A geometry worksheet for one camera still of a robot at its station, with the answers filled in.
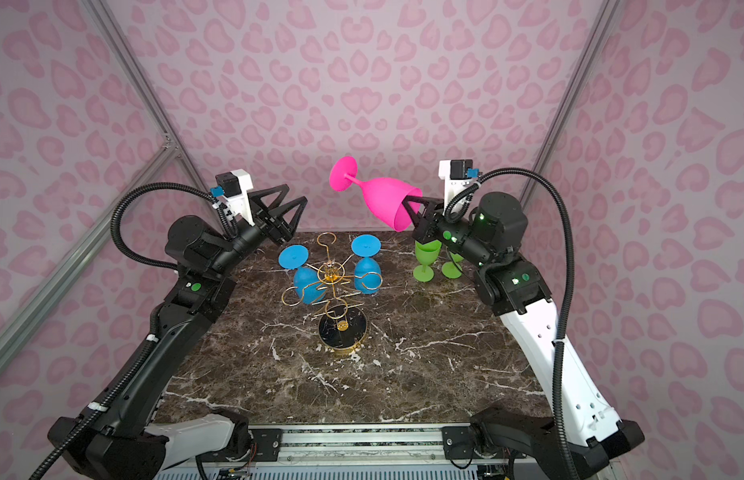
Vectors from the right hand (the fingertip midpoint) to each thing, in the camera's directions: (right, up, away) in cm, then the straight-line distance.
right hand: (402, 199), depth 55 cm
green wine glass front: (+21, -16, +52) cm, 59 cm away
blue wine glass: (-24, -18, +24) cm, 38 cm away
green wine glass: (+10, -10, +40) cm, 42 cm away
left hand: (-21, +2, +2) cm, 21 cm away
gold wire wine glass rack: (-16, -32, +38) cm, 52 cm away
